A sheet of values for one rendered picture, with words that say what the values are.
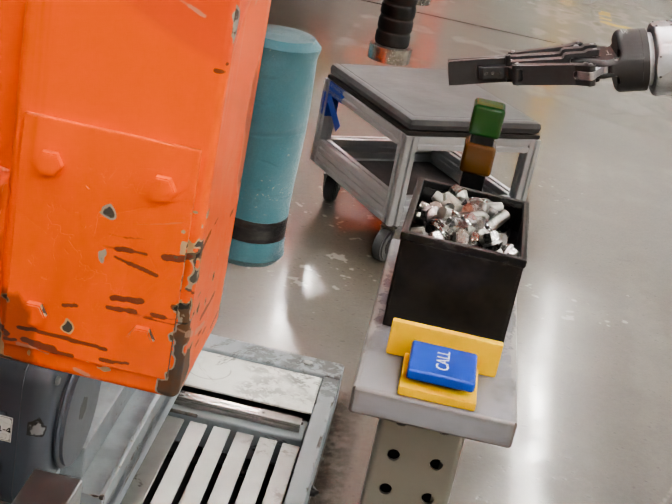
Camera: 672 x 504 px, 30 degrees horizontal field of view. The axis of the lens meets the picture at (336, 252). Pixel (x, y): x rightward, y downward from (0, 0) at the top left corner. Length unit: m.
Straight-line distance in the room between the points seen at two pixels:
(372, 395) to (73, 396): 0.32
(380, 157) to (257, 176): 1.72
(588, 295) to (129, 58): 2.02
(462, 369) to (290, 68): 0.36
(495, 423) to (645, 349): 1.42
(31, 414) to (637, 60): 0.79
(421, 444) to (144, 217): 0.57
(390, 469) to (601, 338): 1.25
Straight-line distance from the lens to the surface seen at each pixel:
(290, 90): 1.34
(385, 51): 1.28
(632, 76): 1.53
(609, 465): 2.20
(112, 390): 1.64
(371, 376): 1.30
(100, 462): 1.65
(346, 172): 2.86
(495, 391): 1.33
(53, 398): 1.34
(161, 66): 0.95
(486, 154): 1.58
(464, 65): 1.54
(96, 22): 0.96
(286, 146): 1.36
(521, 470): 2.11
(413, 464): 1.46
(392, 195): 2.68
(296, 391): 2.01
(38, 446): 1.36
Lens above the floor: 1.05
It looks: 22 degrees down
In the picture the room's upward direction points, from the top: 11 degrees clockwise
